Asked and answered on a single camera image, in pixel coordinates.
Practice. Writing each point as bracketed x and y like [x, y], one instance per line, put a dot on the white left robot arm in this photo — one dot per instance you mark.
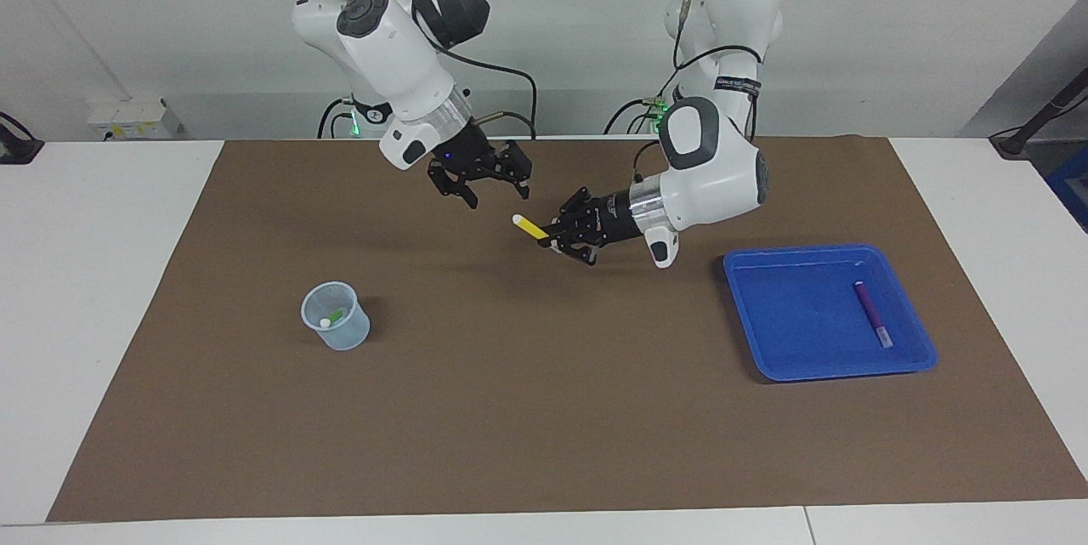
[722, 188]

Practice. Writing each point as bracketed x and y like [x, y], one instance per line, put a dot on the brown table mat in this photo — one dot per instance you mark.
[544, 409]

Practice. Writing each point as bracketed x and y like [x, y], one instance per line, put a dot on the green marker pen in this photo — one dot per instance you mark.
[338, 315]

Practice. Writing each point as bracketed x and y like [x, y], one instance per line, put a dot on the yellow marker pen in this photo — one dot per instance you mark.
[531, 227]

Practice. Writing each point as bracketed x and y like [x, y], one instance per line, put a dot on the blue storage box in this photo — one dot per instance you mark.
[1075, 188]

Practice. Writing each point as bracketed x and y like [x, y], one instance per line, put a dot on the purple marker pen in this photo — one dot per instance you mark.
[871, 311]

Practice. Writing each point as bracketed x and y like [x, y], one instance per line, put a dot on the black stand pole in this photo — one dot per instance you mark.
[1050, 107]

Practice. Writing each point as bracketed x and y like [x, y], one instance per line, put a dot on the translucent plastic cup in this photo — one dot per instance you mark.
[340, 339]

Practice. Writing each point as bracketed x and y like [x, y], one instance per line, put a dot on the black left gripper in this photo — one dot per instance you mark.
[616, 218]

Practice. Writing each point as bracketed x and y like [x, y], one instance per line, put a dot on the white power strip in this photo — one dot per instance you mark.
[127, 120]

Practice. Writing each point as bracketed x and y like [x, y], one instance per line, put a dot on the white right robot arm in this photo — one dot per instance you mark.
[391, 52]

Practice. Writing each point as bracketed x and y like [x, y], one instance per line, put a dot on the blue plastic tray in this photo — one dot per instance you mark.
[799, 332]

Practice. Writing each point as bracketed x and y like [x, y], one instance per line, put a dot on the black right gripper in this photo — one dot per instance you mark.
[467, 158]

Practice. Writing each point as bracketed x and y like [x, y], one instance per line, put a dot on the black clamp base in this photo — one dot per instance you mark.
[17, 150]

